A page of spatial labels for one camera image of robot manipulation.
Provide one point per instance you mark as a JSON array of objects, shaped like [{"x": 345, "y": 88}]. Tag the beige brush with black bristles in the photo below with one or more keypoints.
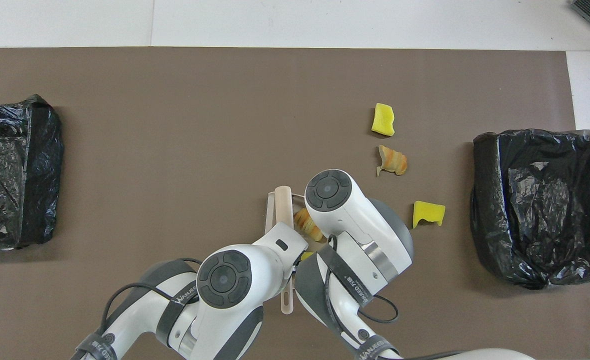
[{"x": 283, "y": 202}]

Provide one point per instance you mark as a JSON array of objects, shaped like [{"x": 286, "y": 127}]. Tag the yellow green sponge piece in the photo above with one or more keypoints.
[{"x": 306, "y": 256}]

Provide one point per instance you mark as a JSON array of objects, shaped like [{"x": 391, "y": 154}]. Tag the striped croissant piece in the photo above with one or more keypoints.
[
  {"x": 307, "y": 225},
  {"x": 393, "y": 161}
]

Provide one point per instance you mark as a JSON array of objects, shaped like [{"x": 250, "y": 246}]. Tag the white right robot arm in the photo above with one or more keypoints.
[{"x": 355, "y": 215}]

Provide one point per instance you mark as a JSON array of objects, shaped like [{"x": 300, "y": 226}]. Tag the beige plastic dustpan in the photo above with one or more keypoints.
[{"x": 270, "y": 212}]

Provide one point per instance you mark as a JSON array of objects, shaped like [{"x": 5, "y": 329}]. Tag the brown table mat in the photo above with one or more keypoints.
[{"x": 175, "y": 125}]

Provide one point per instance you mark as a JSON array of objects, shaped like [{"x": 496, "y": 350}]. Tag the black bag lined bin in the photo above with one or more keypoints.
[
  {"x": 20, "y": 175},
  {"x": 540, "y": 210}
]

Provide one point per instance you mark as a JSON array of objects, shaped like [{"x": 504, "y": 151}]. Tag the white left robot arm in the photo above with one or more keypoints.
[{"x": 265, "y": 270}]

